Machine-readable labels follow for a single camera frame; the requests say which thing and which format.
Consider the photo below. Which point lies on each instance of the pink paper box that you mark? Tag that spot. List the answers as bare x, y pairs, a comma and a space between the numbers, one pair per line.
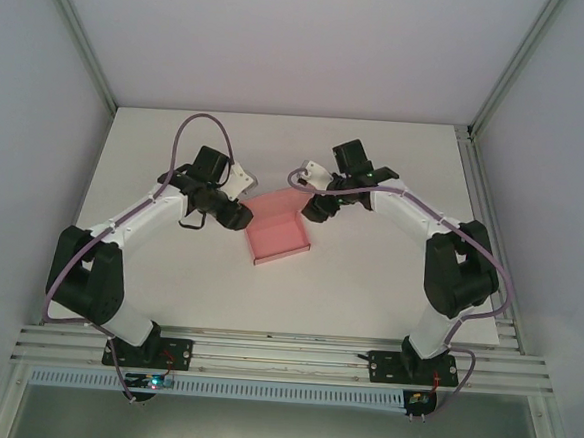
281, 235

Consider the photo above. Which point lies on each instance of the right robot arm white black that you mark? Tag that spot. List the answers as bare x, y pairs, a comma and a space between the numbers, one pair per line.
408, 212

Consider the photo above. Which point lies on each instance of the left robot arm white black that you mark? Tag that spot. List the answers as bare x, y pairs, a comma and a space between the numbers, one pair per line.
147, 216

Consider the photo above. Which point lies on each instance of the small circuit board with lights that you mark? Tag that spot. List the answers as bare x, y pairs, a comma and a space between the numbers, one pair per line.
418, 400
152, 382

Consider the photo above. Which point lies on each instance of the grey metal panel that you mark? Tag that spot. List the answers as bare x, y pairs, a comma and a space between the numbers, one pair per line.
277, 431

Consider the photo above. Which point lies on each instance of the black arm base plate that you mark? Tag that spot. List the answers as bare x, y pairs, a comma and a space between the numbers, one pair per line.
384, 367
180, 347

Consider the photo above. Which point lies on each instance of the aluminium table side rail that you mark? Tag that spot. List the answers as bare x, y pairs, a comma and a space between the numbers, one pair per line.
483, 202

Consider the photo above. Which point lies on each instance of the aluminium mounting rail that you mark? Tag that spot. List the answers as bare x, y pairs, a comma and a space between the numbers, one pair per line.
283, 351

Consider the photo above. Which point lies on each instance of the aluminium frame corner post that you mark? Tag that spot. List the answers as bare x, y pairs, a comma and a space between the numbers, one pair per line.
82, 39
513, 69

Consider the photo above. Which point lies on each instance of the aluminium lower frame bar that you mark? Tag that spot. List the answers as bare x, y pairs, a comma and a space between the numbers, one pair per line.
550, 437
6, 399

